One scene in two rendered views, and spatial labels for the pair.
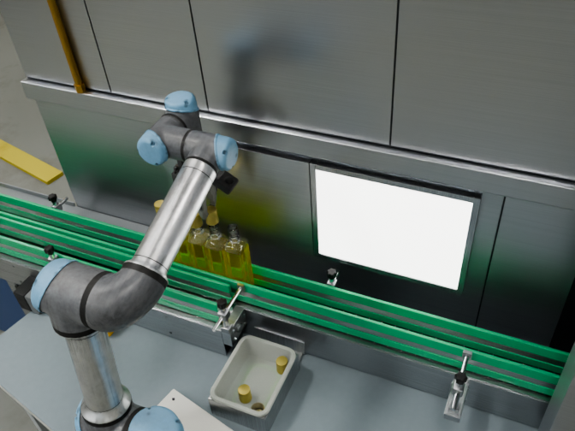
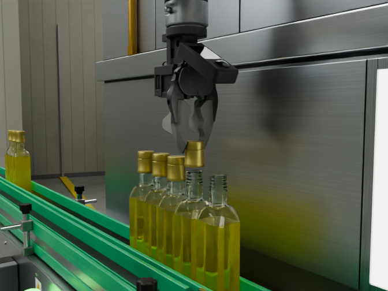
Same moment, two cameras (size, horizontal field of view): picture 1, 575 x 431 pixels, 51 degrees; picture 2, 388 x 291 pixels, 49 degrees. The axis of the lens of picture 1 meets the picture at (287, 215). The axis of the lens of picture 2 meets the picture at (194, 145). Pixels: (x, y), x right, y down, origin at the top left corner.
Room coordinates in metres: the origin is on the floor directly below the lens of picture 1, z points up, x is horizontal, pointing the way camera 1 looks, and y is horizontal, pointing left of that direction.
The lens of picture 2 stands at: (0.58, -0.12, 1.25)
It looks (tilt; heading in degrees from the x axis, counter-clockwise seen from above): 5 degrees down; 26
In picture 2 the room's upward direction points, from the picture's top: straight up
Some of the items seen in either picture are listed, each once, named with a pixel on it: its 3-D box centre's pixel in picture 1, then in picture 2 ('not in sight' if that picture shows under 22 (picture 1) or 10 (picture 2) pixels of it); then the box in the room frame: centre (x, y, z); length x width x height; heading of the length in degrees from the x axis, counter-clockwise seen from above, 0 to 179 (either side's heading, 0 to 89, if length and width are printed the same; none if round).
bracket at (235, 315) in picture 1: (234, 326); not in sight; (1.11, 0.18, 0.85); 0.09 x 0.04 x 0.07; 153
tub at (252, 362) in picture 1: (255, 381); not in sight; (0.95, 0.13, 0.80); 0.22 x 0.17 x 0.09; 153
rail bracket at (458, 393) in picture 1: (457, 393); not in sight; (0.80, -0.38, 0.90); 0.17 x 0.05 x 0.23; 153
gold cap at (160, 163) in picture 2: not in sight; (161, 164); (1.30, 0.31, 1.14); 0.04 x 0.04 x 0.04
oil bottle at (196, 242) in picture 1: (204, 256); (176, 248); (1.27, 0.26, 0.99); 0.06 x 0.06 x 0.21; 62
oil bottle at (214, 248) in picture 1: (221, 262); (194, 257); (1.24, 0.21, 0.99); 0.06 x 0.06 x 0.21; 63
